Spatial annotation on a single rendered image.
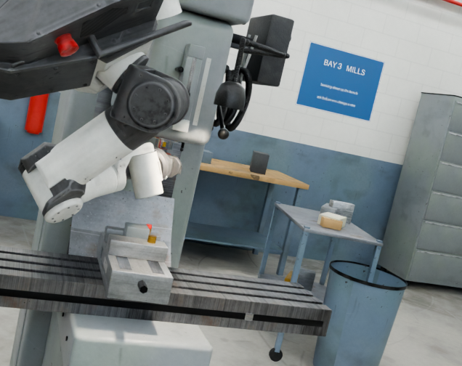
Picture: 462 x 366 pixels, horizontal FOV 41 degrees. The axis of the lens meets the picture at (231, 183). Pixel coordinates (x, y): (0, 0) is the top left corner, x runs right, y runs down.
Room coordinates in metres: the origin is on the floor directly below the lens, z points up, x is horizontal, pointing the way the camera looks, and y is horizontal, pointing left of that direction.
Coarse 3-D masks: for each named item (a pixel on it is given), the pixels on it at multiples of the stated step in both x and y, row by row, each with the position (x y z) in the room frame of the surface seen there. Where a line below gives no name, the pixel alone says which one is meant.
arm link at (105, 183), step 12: (24, 168) 1.16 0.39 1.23; (36, 168) 1.15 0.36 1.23; (108, 168) 1.29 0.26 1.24; (36, 180) 1.14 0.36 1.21; (96, 180) 1.25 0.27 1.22; (108, 180) 1.27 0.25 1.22; (36, 192) 1.14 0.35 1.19; (48, 192) 1.13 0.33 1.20; (96, 192) 1.25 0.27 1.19; (108, 192) 1.29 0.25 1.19
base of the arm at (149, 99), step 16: (128, 80) 1.05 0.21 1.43; (144, 80) 1.05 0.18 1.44; (160, 80) 1.04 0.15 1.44; (176, 80) 1.17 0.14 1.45; (128, 96) 1.05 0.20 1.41; (144, 96) 1.04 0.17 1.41; (160, 96) 1.04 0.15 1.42; (176, 96) 1.04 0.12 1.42; (112, 112) 1.06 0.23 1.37; (128, 112) 1.05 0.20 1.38; (144, 112) 1.04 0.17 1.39; (160, 112) 1.04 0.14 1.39; (176, 112) 1.05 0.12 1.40; (144, 128) 1.05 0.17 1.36; (160, 128) 1.05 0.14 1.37
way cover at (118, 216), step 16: (128, 192) 1.96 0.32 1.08; (96, 208) 1.90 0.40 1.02; (112, 208) 1.92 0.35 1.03; (128, 208) 1.94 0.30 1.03; (144, 208) 1.96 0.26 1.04; (160, 208) 1.99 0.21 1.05; (80, 224) 1.86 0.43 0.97; (96, 224) 1.88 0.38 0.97; (112, 224) 1.90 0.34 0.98; (144, 224) 1.94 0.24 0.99; (160, 224) 1.96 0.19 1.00; (80, 240) 1.83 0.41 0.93; (96, 240) 1.85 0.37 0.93; (96, 256) 1.82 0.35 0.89
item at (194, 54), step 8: (192, 48) 1.49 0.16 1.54; (200, 48) 1.50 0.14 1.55; (184, 56) 1.52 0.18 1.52; (192, 56) 1.50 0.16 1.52; (200, 56) 1.50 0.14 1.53; (184, 64) 1.51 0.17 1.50; (192, 64) 1.50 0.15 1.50; (200, 64) 1.51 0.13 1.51; (184, 72) 1.50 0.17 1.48; (192, 72) 1.50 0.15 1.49; (184, 80) 1.50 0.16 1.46; (192, 80) 1.50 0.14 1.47; (192, 88) 1.50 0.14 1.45; (192, 96) 1.51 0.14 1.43; (184, 120) 1.50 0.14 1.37; (176, 128) 1.49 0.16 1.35; (184, 128) 1.50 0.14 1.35
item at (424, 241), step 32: (448, 96) 6.26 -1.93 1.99; (416, 128) 6.62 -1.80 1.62; (448, 128) 6.17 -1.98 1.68; (416, 160) 6.48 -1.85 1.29; (448, 160) 6.21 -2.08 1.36; (416, 192) 6.35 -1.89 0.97; (448, 192) 6.24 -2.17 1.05; (416, 224) 6.23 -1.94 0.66; (448, 224) 6.28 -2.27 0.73; (384, 256) 6.59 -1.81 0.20; (416, 256) 6.18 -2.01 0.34; (448, 256) 6.32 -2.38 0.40
